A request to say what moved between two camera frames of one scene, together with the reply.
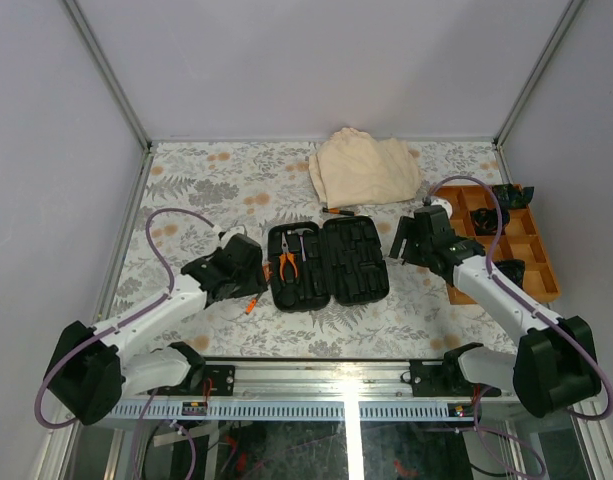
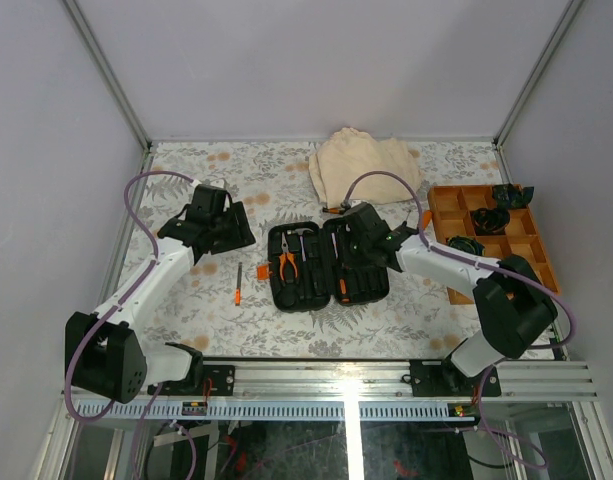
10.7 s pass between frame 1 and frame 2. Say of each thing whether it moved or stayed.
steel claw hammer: stayed
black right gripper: moved
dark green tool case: stayed
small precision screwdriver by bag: stayed
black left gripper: moved
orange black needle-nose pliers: stayed
